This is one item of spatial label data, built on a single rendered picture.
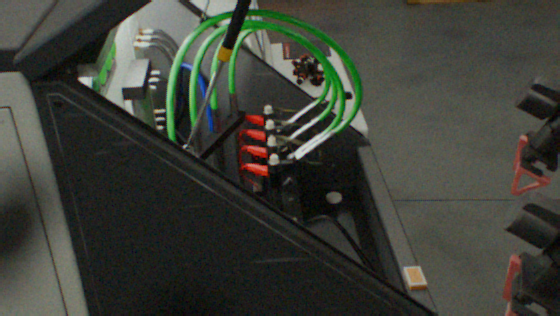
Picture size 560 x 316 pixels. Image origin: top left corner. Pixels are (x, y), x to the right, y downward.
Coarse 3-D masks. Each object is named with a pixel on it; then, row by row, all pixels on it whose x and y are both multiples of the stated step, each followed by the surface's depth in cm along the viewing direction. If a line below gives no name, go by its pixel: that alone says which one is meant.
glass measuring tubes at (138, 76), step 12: (132, 60) 141; (144, 60) 140; (132, 72) 135; (144, 72) 135; (132, 84) 130; (144, 84) 131; (132, 96) 130; (144, 96) 130; (132, 108) 132; (144, 108) 133; (144, 120) 134; (156, 120) 146
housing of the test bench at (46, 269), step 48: (0, 0) 107; (48, 0) 106; (0, 48) 88; (0, 96) 91; (0, 144) 94; (0, 192) 98; (48, 192) 98; (0, 240) 102; (48, 240) 102; (0, 288) 106; (48, 288) 106
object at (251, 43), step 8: (184, 0) 156; (192, 0) 157; (200, 0) 157; (216, 0) 157; (224, 0) 157; (232, 0) 157; (200, 8) 157; (208, 8) 158; (216, 8) 158; (224, 8) 158; (232, 8) 158; (208, 16) 158; (216, 24) 160; (224, 24) 160; (264, 32) 223; (248, 40) 162; (256, 40) 175; (264, 40) 210; (248, 48) 163; (256, 48) 168; (272, 64) 221
